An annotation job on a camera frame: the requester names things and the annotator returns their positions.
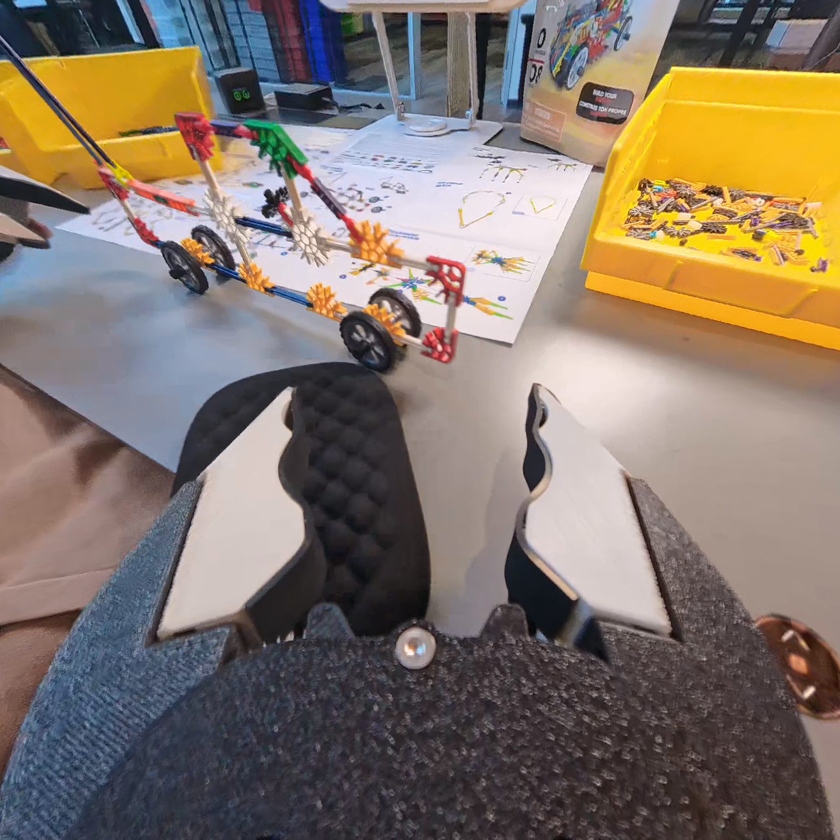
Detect blue rods with orange connector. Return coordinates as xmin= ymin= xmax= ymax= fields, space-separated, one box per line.
xmin=0 ymin=35 xmax=135 ymax=187

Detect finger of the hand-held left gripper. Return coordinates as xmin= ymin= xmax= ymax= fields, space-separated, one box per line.
xmin=0 ymin=210 xmax=53 ymax=252
xmin=0 ymin=166 xmax=91 ymax=219

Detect round brown desk cap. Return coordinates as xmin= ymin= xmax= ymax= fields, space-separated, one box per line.
xmin=754 ymin=613 xmax=840 ymax=721

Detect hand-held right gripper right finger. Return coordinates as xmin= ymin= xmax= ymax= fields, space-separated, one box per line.
xmin=504 ymin=384 xmax=674 ymax=647

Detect grey desk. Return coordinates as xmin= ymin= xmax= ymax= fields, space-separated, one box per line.
xmin=0 ymin=92 xmax=840 ymax=788

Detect white instruction sheet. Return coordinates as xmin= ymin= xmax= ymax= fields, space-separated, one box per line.
xmin=58 ymin=116 xmax=595 ymax=346

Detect pile of small toy pieces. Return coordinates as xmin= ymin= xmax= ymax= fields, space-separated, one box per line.
xmin=624 ymin=176 xmax=833 ymax=275

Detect colourful rod and connector model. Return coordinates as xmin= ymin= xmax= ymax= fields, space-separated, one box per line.
xmin=98 ymin=113 xmax=469 ymax=374

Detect black power adapter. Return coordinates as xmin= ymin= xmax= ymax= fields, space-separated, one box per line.
xmin=273 ymin=82 xmax=337 ymax=114

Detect black toy wheel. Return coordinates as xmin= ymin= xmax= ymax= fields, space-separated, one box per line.
xmin=339 ymin=310 xmax=403 ymax=374
xmin=159 ymin=239 xmax=211 ymax=296
xmin=371 ymin=288 xmax=425 ymax=340
xmin=191 ymin=225 xmax=238 ymax=278

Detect white stand base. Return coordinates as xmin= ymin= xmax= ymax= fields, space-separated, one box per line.
xmin=372 ymin=0 xmax=489 ymax=140

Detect yellow plastic bin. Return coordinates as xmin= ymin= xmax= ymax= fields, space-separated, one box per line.
xmin=582 ymin=66 xmax=840 ymax=353
xmin=0 ymin=46 xmax=215 ymax=191

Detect small black display box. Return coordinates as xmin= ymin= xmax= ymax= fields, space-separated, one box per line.
xmin=216 ymin=66 xmax=267 ymax=118

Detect colourful cardboard toy box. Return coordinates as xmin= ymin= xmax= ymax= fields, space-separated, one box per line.
xmin=520 ymin=0 xmax=679 ymax=166

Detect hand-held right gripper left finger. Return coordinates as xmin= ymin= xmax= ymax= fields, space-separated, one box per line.
xmin=157 ymin=386 xmax=330 ymax=647

